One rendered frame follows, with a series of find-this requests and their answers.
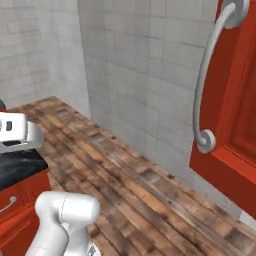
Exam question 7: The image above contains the red cabinet front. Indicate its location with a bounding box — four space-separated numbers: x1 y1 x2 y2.
0 213 42 256

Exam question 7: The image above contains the grey drawer handle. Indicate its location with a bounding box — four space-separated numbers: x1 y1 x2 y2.
0 196 18 214

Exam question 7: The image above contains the red drawer front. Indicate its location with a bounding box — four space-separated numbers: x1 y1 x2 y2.
0 169 53 234

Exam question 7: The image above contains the red cabinet door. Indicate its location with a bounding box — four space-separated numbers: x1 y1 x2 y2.
188 0 256 220

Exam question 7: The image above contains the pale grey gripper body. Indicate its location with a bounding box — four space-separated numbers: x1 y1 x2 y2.
0 120 45 155

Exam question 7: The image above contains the grey curved door handle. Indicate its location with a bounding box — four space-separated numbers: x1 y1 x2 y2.
192 0 251 155

